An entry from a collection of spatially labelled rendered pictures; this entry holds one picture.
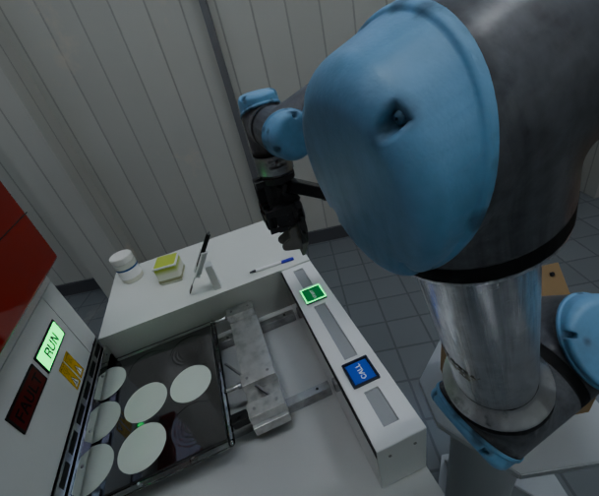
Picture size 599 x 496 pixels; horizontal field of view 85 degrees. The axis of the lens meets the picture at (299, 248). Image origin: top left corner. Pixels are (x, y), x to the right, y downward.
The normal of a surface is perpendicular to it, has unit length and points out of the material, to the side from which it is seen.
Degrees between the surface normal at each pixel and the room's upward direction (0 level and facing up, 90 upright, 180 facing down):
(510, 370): 99
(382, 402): 0
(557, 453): 0
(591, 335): 43
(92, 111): 90
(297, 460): 0
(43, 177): 90
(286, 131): 90
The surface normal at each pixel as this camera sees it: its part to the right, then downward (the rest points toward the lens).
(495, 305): -0.03, 0.70
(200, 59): 0.06, 0.54
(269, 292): 0.32, 0.47
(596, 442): -0.21, -0.82
